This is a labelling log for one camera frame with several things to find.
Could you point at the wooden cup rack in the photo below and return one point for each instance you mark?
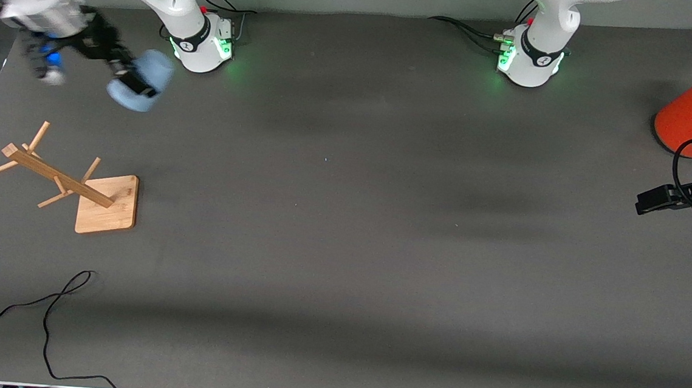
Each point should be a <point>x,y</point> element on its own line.
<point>104,204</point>

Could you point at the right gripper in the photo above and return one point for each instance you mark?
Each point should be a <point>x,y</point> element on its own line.
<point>98,40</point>

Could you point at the light blue cup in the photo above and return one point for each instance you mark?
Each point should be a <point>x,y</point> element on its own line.
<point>153,71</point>

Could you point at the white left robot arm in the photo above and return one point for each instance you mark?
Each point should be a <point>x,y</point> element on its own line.
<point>546,31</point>

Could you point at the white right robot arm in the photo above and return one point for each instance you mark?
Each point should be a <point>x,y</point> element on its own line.
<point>176,5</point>

